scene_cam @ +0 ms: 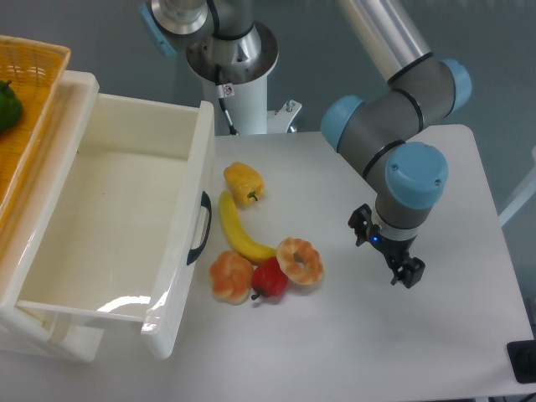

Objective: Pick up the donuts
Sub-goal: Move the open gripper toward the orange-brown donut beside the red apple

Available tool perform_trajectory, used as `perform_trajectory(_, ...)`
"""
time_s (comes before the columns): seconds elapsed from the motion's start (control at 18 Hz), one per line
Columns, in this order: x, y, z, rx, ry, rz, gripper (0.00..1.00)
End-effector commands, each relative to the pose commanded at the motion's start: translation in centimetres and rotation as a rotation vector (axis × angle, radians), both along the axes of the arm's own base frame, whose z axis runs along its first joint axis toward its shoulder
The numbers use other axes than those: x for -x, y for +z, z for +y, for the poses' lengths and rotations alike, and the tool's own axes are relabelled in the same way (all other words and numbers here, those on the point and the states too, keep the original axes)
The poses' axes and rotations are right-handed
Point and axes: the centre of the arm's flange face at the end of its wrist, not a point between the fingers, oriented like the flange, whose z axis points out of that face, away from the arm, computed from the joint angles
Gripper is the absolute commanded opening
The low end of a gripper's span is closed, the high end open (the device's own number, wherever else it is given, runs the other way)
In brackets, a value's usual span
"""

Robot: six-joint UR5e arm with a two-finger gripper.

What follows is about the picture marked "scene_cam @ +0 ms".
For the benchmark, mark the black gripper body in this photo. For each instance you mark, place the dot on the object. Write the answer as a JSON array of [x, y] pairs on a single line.
[[394, 245]]

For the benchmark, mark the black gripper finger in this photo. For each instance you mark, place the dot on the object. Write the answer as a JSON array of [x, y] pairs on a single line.
[[410, 272], [360, 222]]

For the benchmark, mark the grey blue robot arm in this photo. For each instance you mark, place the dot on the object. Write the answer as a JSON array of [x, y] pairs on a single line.
[[376, 139]]

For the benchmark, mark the yellow banana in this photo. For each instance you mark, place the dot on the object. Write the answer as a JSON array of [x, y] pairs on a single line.
[[236, 235]]

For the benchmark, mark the red bell pepper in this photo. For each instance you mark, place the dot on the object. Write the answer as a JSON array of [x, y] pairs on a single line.
[[268, 280]]

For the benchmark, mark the yellow bell pepper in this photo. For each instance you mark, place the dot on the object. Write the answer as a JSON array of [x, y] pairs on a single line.
[[245, 184]]

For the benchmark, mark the black device at edge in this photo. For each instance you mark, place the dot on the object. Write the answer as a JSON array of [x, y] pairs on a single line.
[[522, 359]]

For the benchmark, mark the braided bread roll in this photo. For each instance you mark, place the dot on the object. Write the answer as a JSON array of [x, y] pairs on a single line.
[[230, 278]]

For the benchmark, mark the white open drawer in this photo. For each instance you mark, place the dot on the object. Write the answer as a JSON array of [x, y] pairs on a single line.
[[114, 253]]

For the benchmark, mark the white drawer cabinet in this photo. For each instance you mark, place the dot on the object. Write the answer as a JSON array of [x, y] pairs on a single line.
[[27, 330]]

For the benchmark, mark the orange woven basket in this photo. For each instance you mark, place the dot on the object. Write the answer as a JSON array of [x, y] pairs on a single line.
[[35, 69]]

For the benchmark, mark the green bell pepper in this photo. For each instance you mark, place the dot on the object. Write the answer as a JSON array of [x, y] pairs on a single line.
[[11, 106]]

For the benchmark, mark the ring donut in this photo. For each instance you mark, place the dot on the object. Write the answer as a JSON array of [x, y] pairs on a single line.
[[300, 261]]

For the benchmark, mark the black drawer handle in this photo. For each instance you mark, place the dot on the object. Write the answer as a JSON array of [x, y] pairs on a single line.
[[203, 228]]

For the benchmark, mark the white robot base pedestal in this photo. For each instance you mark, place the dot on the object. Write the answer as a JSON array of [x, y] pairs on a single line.
[[234, 75]]

